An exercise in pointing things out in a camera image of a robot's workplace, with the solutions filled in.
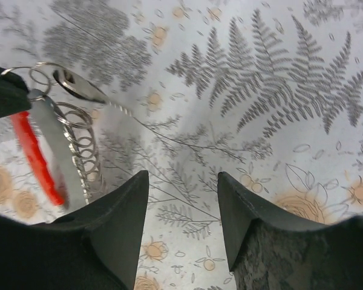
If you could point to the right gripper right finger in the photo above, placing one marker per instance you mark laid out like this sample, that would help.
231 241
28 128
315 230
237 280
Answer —
270 248

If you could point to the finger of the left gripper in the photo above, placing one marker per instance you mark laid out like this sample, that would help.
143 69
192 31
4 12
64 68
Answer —
13 94

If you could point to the floral mat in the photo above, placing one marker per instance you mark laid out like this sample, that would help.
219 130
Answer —
270 92

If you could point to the keyring with red tag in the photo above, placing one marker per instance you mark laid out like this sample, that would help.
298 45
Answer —
68 130

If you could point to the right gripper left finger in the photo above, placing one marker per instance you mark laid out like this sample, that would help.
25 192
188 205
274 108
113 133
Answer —
95 247

